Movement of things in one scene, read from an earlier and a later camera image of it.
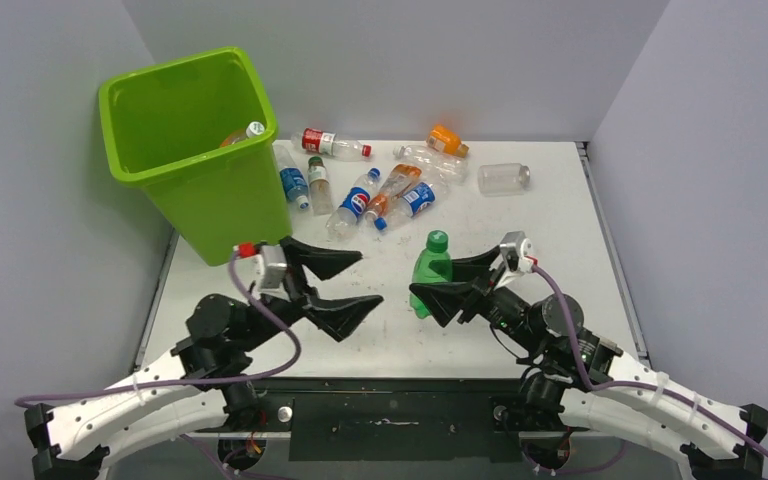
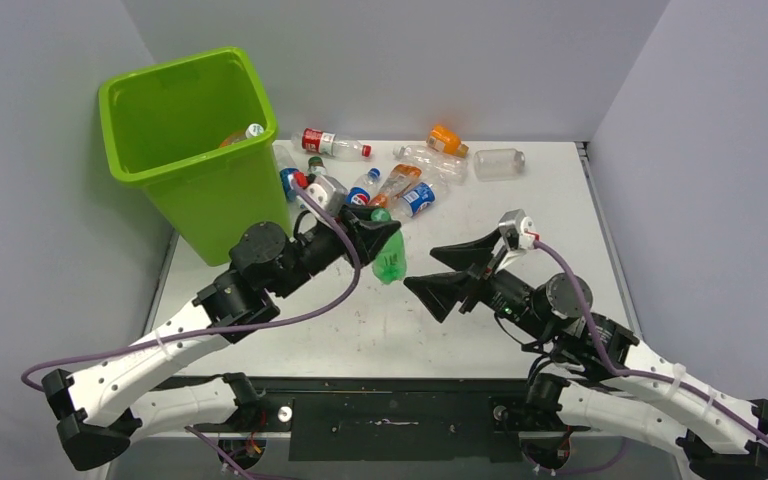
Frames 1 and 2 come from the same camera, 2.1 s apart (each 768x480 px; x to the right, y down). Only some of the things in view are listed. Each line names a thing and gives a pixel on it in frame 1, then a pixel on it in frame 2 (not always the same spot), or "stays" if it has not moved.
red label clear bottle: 327,143 stays
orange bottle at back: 442,138 stays
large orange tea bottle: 252,130 stays
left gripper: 338,315 to 367,234
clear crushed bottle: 436,166 stays
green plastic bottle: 423,273 to 390,265
